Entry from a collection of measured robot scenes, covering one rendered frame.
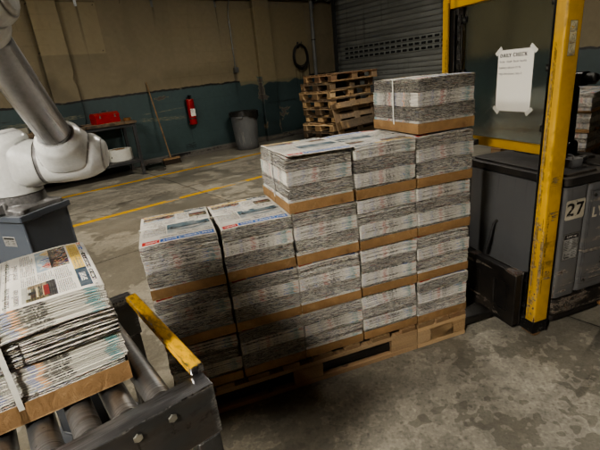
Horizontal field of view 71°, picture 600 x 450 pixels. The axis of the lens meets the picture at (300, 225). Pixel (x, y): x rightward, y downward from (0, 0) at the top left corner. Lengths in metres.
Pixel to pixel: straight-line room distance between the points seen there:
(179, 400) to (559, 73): 1.80
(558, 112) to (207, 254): 1.53
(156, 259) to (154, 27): 7.29
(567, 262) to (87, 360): 2.14
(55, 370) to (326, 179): 1.15
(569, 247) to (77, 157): 2.17
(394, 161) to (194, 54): 7.37
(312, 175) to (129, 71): 6.97
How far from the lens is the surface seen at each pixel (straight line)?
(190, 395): 0.89
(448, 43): 2.56
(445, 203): 2.01
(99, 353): 0.93
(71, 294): 0.86
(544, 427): 2.00
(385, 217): 1.85
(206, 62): 8.99
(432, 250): 2.05
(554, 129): 2.07
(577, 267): 2.55
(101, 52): 8.32
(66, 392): 0.95
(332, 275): 1.82
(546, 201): 2.14
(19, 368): 0.92
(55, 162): 1.60
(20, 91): 1.40
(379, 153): 1.76
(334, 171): 1.69
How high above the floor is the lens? 1.35
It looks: 20 degrees down
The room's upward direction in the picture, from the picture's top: 6 degrees counter-clockwise
